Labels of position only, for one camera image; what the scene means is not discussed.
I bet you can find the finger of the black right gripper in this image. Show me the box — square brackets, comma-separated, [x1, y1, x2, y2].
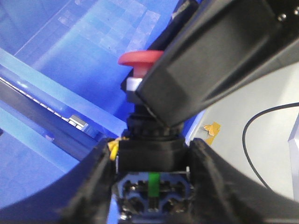
[136, 0, 299, 127]

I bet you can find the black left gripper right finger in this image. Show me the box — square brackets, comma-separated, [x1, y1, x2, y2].
[189, 139, 299, 224]

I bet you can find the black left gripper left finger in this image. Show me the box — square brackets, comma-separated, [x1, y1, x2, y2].
[0, 139, 115, 224]

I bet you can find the red mushroom push button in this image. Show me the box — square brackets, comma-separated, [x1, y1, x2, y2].
[108, 50, 193, 224]

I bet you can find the yellow tape piece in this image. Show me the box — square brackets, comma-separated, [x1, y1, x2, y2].
[204, 122, 221, 145]

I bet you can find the right blue plastic bin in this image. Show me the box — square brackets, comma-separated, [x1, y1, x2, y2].
[0, 0, 206, 208]

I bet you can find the black cable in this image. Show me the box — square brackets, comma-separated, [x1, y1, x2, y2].
[242, 102, 299, 190]

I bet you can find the metal rack frame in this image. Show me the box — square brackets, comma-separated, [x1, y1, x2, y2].
[0, 80, 117, 161]

